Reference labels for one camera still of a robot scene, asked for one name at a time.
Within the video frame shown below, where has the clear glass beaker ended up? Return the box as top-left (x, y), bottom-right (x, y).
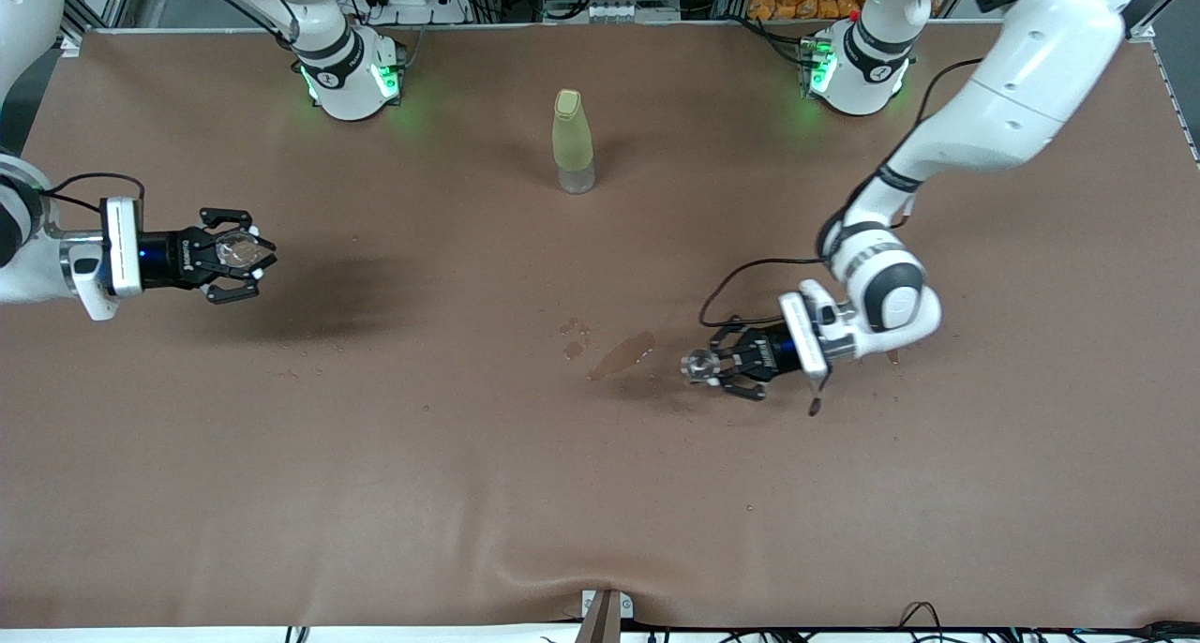
top-left (214, 232), bottom-right (266, 272)

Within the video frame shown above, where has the green shaker bottle clear base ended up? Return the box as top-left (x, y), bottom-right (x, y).
top-left (551, 88), bottom-right (597, 195)

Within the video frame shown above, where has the large brown liquid puddle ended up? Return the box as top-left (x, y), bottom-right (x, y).
top-left (587, 331), bottom-right (657, 382)

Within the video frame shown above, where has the brown table mat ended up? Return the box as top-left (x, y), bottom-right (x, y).
top-left (0, 20), bottom-right (1200, 630)

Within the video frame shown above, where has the white power strip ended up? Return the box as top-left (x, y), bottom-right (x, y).
top-left (361, 0), bottom-right (470, 25)

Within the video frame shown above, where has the white terminal block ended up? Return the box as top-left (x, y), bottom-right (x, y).
top-left (579, 1), bottom-right (683, 23)

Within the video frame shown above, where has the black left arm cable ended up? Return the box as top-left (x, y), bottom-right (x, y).
top-left (698, 57), bottom-right (985, 417)

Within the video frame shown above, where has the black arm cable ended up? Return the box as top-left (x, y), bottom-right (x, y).
top-left (42, 0), bottom-right (301, 215)
top-left (698, 57), bottom-right (985, 417)

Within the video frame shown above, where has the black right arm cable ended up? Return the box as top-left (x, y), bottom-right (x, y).
top-left (42, 0), bottom-right (301, 215)

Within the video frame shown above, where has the white post bracket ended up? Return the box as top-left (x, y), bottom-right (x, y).
top-left (581, 590), bottom-right (635, 621)

